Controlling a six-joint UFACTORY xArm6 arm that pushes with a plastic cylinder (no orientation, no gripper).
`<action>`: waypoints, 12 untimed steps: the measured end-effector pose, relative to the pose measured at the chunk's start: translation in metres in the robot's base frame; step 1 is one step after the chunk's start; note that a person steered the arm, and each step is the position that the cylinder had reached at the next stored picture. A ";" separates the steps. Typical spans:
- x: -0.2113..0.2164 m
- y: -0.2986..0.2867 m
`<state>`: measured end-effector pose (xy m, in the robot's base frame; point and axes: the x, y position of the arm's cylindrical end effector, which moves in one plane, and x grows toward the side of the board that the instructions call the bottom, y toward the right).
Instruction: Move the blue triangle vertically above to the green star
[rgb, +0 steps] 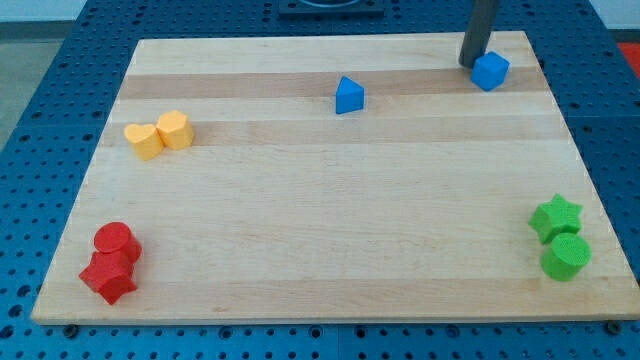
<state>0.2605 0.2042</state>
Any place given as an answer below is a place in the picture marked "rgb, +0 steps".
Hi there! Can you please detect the blue triangle block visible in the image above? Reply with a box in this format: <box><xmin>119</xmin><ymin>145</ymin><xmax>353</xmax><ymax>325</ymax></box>
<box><xmin>335</xmin><ymin>76</ymin><xmax>365</xmax><ymax>114</ymax></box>

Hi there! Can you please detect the red star block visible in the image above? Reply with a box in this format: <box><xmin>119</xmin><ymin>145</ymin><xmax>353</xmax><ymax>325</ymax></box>
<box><xmin>79</xmin><ymin>252</ymin><xmax>137</xmax><ymax>305</ymax></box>

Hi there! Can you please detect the green star block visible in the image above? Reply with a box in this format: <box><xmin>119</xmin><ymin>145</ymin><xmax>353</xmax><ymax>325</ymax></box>
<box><xmin>528</xmin><ymin>194</ymin><xmax>583</xmax><ymax>244</ymax></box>

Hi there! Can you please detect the light wooden board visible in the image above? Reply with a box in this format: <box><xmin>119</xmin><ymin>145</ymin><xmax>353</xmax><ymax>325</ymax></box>
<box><xmin>31</xmin><ymin>31</ymin><xmax>639</xmax><ymax>325</ymax></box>

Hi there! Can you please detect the yellow hexagon block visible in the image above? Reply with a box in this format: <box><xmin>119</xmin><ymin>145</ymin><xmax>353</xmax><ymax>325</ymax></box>
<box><xmin>156</xmin><ymin>110</ymin><xmax>194</xmax><ymax>150</ymax></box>

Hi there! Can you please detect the yellow heart block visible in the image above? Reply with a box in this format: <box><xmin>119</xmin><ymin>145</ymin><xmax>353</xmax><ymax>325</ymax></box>
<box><xmin>124</xmin><ymin>124</ymin><xmax>164</xmax><ymax>161</ymax></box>

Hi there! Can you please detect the blue cube block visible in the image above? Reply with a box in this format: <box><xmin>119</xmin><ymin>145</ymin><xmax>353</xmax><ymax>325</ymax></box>
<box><xmin>471</xmin><ymin>51</ymin><xmax>511</xmax><ymax>91</ymax></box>

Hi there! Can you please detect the red cylinder block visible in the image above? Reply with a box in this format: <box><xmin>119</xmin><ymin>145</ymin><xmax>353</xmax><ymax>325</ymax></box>
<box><xmin>93</xmin><ymin>222</ymin><xmax>142</xmax><ymax>263</ymax></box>

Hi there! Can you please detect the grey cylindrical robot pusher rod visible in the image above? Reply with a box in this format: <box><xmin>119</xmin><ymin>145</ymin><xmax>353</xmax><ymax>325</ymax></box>
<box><xmin>458</xmin><ymin>0</ymin><xmax>500</xmax><ymax>69</ymax></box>

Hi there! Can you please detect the green cylinder block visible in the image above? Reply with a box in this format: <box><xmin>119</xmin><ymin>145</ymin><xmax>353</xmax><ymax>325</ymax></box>
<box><xmin>540</xmin><ymin>233</ymin><xmax>592</xmax><ymax>282</ymax></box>

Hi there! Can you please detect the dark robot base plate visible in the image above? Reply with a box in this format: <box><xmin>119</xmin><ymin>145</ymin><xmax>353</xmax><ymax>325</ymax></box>
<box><xmin>277</xmin><ymin>0</ymin><xmax>385</xmax><ymax>17</ymax></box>

